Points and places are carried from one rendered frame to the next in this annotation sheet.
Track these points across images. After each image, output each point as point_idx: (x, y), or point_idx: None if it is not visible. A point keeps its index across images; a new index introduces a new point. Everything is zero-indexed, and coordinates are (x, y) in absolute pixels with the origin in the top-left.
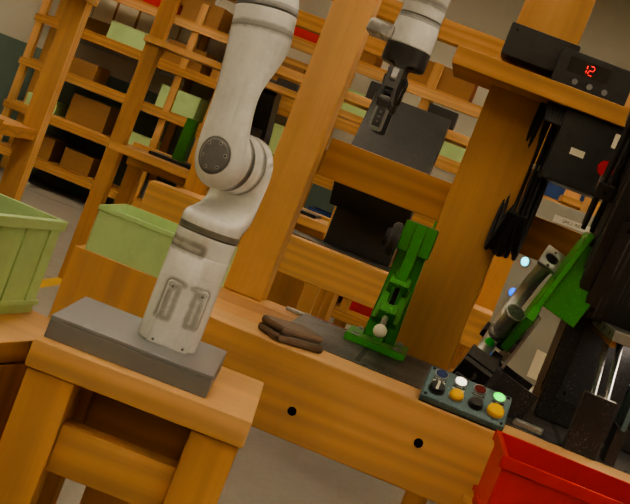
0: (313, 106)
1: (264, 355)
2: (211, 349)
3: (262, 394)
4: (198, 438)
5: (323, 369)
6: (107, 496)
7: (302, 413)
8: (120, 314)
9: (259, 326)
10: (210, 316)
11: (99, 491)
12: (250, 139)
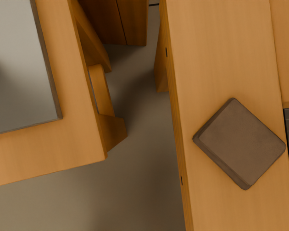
0: None
1: (179, 131)
2: (27, 108)
3: (177, 144)
4: None
5: (189, 206)
6: (160, 54)
7: (183, 192)
8: (0, 3)
9: (227, 101)
10: (173, 49)
11: (159, 46)
12: None
